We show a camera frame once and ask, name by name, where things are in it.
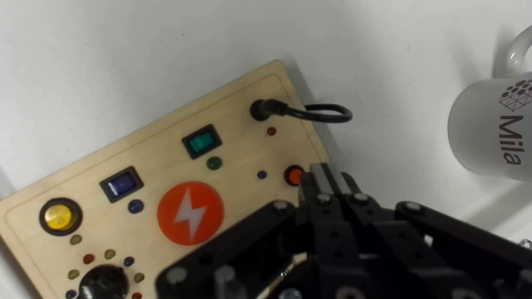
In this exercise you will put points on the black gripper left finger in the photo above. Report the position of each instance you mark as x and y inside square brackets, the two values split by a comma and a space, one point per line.
[266, 243]

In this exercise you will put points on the metal cup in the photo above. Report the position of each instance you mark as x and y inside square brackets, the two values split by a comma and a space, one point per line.
[487, 133]

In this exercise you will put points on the wooden electrical button board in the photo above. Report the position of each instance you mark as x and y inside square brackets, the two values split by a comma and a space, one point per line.
[150, 160]

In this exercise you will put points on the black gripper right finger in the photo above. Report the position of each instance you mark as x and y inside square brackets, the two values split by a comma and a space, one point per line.
[432, 249]

